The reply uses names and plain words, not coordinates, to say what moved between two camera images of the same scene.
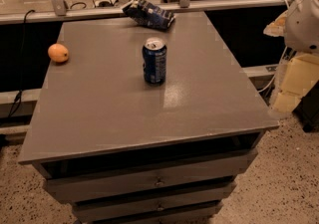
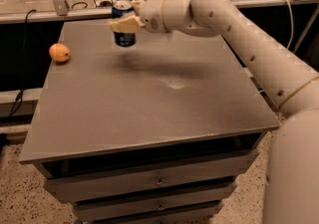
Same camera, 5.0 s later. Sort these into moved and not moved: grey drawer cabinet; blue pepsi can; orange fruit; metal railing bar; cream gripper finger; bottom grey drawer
Moved: cream gripper finger; blue pepsi can
Not moved: bottom grey drawer; orange fruit; metal railing bar; grey drawer cabinet
